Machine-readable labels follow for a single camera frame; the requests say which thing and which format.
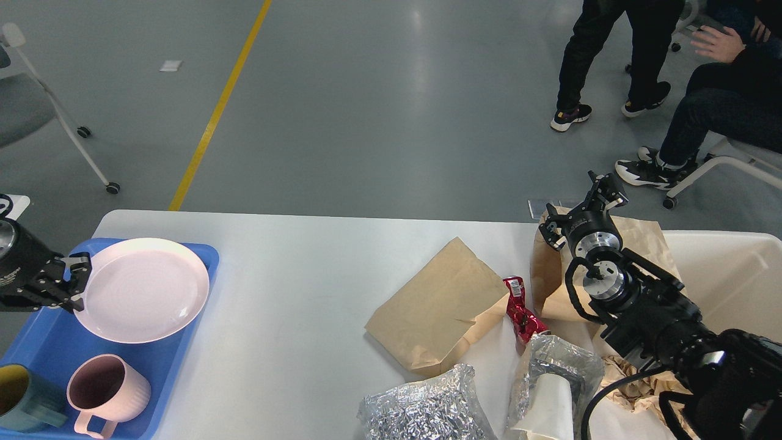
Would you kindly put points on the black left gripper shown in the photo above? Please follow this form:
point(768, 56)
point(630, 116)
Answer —
point(32, 276)

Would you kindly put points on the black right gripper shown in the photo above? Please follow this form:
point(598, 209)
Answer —
point(588, 231)

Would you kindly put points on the pink plate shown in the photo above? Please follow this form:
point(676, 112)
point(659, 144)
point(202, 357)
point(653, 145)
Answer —
point(142, 290)

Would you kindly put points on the pink ribbed mug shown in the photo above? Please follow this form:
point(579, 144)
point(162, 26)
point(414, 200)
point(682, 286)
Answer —
point(106, 391)

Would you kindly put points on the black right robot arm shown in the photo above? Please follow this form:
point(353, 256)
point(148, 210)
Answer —
point(733, 379)

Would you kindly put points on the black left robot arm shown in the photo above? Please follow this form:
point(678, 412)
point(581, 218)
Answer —
point(33, 276)

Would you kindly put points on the blue plastic tray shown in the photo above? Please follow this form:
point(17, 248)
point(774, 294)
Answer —
point(52, 343)

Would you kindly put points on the upright brown paper bag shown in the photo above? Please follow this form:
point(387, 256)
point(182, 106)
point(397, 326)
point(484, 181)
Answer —
point(548, 266)

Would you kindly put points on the white side table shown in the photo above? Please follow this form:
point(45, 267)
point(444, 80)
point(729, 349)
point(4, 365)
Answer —
point(18, 205)

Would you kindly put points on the teal mug yellow inside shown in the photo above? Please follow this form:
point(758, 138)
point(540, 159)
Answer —
point(29, 402)

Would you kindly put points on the red foil wrapper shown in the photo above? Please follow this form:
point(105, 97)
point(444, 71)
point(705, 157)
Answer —
point(525, 323)

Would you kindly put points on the white plastic bin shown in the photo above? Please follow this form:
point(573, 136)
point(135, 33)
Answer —
point(735, 278)

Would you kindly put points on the grey office chair left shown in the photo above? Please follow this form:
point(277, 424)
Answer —
point(28, 104)

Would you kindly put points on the flat brown paper bag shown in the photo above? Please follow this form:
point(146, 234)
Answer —
point(433, 320)

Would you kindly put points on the foil bag with paper cup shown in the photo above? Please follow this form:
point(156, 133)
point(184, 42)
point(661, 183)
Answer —
point(555, 381)

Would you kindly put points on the crumpled brown paper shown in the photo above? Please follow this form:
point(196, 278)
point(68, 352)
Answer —
point(641, 396)

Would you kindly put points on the crumpled aluminium foil bag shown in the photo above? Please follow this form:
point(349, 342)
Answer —
point(444, 407)

